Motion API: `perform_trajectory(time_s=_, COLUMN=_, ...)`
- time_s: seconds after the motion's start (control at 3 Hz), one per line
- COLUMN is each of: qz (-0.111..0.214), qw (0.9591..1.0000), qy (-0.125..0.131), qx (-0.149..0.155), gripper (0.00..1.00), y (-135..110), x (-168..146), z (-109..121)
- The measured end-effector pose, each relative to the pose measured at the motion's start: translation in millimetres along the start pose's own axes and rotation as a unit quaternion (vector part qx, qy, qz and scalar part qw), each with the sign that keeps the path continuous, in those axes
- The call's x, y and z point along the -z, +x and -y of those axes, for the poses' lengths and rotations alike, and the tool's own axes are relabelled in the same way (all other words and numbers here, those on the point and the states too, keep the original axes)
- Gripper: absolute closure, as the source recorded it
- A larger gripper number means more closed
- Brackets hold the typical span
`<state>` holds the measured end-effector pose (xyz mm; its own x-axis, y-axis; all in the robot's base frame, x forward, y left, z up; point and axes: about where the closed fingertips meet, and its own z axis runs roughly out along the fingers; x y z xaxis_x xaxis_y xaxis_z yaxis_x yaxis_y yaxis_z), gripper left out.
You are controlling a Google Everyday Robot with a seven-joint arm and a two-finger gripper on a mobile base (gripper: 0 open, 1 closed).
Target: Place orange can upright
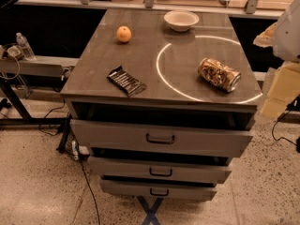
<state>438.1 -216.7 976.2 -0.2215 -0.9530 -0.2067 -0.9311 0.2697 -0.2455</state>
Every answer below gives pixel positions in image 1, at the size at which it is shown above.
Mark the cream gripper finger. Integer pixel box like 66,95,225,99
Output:
253,22,277,48
260,62,300,120

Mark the crushed orange soda can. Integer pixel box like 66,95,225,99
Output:
198,58,241,93

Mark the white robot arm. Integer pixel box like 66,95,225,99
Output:
253,0,300,120

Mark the white bowl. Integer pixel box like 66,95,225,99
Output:
164,10,199,32

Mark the middle drawer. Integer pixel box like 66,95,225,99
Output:
88,157,232,184

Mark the drawer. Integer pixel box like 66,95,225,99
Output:
88,157,232,184
70,119,253,158
100,179,217,201

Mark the grey drawer cabinet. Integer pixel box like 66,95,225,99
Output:
62,9,262,188

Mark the orange fruit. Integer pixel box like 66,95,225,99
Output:
116,26,131,43

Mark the black snack wrapper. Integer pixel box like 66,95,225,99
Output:
107,66,146,98

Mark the top drawer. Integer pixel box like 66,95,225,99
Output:
70,119,253,158

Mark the bottom drawer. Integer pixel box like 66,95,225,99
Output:
100,179,217,201

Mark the grey side bench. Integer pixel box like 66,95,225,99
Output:
0,56,78,78

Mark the clear plastic water bottle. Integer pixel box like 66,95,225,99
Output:
16,32,36,61

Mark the black cable right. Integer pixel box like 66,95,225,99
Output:
271,97,300,147

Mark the black floor cable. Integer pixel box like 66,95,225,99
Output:
70,159,101,225

